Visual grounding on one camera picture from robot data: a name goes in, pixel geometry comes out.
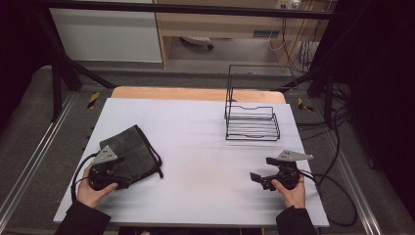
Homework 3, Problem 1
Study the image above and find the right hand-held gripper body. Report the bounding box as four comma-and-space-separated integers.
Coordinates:
264, 150, 315, 191

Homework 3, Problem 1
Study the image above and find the white chair base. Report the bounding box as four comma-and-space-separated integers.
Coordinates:
179, 35, 215, 51

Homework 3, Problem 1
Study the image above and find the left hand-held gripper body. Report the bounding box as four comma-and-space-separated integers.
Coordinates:
88, 145, 119, 192

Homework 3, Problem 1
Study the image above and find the person's left hand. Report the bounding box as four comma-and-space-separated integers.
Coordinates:
76, 164, 119, 210

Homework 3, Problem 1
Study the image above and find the black wire rack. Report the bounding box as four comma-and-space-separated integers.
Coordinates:
223, 64, 282, 142

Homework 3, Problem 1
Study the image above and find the aluminium rail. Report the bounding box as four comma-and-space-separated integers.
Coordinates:
0, 92, 78, 227
321, 125, 384, 235

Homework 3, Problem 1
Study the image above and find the wooden desk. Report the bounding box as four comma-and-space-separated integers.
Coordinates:
152, 0, 339, 70

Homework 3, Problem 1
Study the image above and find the white cabinet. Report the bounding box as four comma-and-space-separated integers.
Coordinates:
49, 7, 163, 64

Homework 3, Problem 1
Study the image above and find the black metal frame bar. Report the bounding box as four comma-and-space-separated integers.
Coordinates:
40, 0, 339, 21

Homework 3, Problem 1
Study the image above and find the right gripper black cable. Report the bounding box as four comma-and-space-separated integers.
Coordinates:
297, 168, 358, 228

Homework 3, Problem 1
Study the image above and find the white power strip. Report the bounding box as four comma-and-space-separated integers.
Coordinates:
275, 0, 301, 11

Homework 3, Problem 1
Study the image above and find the yellow clamp right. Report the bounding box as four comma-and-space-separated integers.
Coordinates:
297, 97, 315, 113

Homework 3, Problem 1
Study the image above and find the dark grey cloth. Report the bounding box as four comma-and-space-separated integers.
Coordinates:
99, 123, 164, 191

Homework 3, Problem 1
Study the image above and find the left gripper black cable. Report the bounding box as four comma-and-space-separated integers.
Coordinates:
69, 152, 99, 203

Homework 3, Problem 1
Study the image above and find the person's right hand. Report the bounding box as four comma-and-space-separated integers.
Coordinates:
271, 177, 307, 210

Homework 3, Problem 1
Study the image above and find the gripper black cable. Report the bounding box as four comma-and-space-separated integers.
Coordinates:
297, 168, 358, 228
69, 152, 99, 203

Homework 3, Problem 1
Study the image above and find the black metal stand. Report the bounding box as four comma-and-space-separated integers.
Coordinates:
276, 63, 339, 129
31, 9, 119, 122

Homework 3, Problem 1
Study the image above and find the bundle of hanging cables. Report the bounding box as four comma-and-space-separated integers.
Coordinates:
267, 17, 321, 74

